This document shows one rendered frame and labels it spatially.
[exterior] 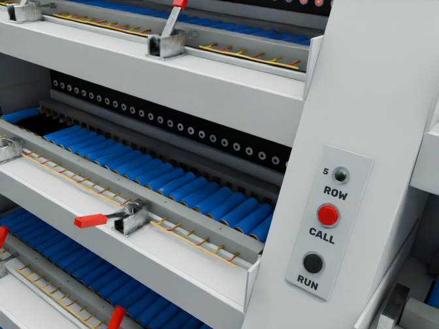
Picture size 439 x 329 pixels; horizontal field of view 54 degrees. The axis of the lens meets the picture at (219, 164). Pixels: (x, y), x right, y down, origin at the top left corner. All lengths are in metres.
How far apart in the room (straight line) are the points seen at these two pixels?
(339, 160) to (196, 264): 0.20
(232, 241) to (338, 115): 0.19
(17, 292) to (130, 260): 0.29
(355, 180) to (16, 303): 0.55
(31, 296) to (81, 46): 0.39
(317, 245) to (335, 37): 0.17
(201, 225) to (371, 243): 0.20
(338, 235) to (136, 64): 0.27
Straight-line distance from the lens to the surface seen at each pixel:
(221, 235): 0.47
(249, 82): 0.40
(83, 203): 0.57
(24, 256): 0.79
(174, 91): 0.45
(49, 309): 0.72
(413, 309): 0.44
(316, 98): 0.36
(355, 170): 0.35
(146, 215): 0.52
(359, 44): 0.36
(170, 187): 0.56
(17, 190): 0.66
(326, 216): 0.36
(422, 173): 0.35
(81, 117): 0.78
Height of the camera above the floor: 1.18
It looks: 12 degrees down
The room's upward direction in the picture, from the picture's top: 14 degrees clockwise
